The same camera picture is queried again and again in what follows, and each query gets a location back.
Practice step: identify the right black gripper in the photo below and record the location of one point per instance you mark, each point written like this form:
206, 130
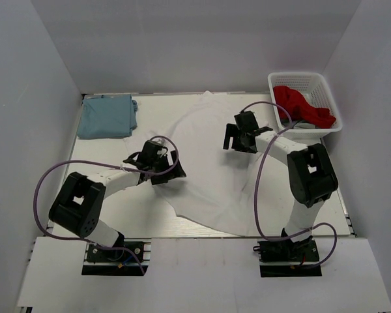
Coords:
232, 131

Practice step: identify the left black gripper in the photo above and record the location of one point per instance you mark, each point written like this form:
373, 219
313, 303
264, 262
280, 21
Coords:
175, 172

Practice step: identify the white t-shirt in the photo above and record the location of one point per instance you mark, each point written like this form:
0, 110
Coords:
215, 192

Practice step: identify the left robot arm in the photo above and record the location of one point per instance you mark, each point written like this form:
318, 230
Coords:
78, 204

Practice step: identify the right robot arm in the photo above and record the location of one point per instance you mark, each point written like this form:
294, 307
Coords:
312, 179

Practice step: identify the red t-shirt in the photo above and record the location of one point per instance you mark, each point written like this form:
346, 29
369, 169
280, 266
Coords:
299, 109

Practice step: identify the white plastic basket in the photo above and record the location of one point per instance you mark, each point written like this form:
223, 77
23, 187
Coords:
316, 92

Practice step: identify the folded light blue t-shirt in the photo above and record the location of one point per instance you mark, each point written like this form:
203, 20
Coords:
107, 117

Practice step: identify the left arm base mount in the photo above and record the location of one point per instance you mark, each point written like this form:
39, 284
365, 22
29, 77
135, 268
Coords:
100, 262

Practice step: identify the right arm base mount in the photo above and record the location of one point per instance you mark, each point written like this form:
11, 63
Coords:
285, 259

